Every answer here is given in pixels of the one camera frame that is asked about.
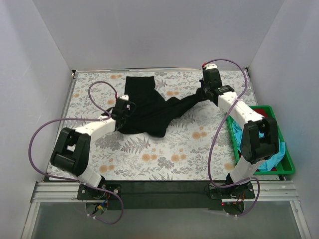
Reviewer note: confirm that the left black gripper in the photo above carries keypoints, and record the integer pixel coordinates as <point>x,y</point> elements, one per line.
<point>123,115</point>

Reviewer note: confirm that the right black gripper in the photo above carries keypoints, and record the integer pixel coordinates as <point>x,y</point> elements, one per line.
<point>204,90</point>

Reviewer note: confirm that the black t shirt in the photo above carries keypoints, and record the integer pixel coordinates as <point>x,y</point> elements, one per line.
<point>153,113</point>

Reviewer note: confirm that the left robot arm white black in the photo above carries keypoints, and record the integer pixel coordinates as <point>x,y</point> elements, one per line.
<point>71,152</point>

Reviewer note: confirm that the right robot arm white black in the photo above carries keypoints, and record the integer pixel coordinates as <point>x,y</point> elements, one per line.
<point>260,140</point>

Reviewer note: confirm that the red t shirt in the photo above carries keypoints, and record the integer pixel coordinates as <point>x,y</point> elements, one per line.
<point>264,111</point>

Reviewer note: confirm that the floral table mat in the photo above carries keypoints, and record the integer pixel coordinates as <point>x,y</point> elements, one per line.
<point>193,148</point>

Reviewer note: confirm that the cyan t shirt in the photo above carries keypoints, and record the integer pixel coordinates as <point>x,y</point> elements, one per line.
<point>271,162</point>

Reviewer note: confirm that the green plastic bin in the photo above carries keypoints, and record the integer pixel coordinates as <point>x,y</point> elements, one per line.
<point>285,167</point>

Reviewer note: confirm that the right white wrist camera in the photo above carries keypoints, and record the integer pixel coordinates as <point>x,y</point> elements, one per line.
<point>209,66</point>

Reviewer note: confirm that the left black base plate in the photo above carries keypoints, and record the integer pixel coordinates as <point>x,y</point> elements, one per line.
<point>87,193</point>

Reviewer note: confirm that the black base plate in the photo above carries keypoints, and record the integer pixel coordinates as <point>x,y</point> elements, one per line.
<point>87,193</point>
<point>245,191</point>

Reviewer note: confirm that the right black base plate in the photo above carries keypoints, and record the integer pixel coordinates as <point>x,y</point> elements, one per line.
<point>245,191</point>

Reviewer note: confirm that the aluminium frame rail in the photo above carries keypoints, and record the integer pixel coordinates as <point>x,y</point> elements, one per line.
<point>68,191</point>

